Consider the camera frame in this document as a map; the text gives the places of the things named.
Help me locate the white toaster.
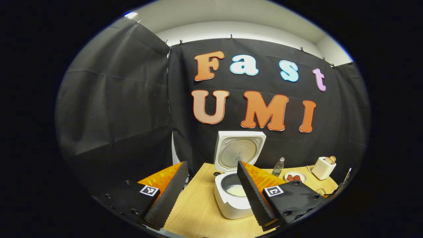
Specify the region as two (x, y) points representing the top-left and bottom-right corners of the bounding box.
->
(311, 156), (337, 180)

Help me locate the black backdrop cloth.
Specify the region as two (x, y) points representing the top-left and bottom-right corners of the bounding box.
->
(55, 17), (370, 202)

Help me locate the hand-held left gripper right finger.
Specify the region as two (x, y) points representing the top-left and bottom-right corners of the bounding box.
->
(237, 161), (326, 232)

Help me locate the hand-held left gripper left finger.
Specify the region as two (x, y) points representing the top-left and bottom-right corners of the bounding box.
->
(92, 161), (189, 231)

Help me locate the clear plastic water bottle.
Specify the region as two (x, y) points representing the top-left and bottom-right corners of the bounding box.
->
(272, 157), (285, 178)

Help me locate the white rice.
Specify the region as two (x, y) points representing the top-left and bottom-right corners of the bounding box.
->
(228, 185), (247, 197)

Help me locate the white rice cooker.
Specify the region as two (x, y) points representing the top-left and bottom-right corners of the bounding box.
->
(213, 131), (267, 219)

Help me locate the white round plate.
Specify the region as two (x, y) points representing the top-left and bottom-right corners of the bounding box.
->
(284, 171), (307, 183)

